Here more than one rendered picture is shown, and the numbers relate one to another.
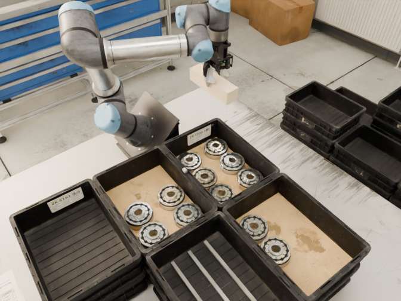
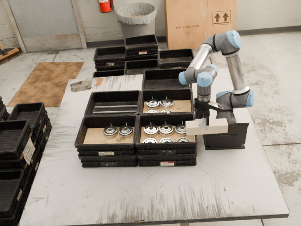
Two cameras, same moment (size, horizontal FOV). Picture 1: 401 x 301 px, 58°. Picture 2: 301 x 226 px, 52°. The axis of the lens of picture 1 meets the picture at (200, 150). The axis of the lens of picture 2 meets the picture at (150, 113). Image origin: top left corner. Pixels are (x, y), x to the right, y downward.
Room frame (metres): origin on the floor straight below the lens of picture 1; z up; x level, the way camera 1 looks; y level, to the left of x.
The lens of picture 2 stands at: (1.94, -1.27, 2.33)
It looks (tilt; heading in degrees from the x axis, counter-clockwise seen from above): 39 degrees down; 132
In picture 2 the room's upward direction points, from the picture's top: 6 degrees counter-clockwise
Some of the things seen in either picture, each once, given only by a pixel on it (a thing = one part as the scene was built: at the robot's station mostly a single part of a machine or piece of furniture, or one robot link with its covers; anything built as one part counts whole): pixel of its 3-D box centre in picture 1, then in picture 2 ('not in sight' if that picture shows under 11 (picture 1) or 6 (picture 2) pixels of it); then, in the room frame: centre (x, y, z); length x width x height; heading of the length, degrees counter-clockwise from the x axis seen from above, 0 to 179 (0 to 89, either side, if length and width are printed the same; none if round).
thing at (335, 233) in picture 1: (290, 237); (109, 136); (0.66, -0.30, 0.87); 0.40 x 0.30 x 0.11; 36
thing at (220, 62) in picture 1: (219, 53); (202, 107); (1.26, -0.07, 1.23); 0.09 x 0.08 x 0.12; 39
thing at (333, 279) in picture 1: (292, 229); (107, 130); (0.66, -0.30, 0.92); 0.40 x 0.30 x 0.02; 36
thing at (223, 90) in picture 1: (213, 83); (206, 127); (1.28, -0.05, 1.07); 0.24 x 0.06 x 0.06; 39
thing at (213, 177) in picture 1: (204, 177); (166, 128); (0.95, -0.02, 0.86); 0.10 x 0.10 x 0.01
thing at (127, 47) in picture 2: not in sight; (142, 57); (-0.43, 1.31, 0.37); 0.42 x 0.34 x 0.46; 39
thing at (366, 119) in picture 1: (348, 117); not in sight; (2.04, -1.08, 0.26); 0.40 x 0.30 x 0.23; 39
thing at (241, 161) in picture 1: (232, 160); (166, 143); (1.03, -0.13, 0.86); 0.10 x 0.10 x 0.01
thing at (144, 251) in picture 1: (153, 194); (166, 102); (0.81, 0.17, 0.92); 0.40 x 0.30 x 0.02; 36
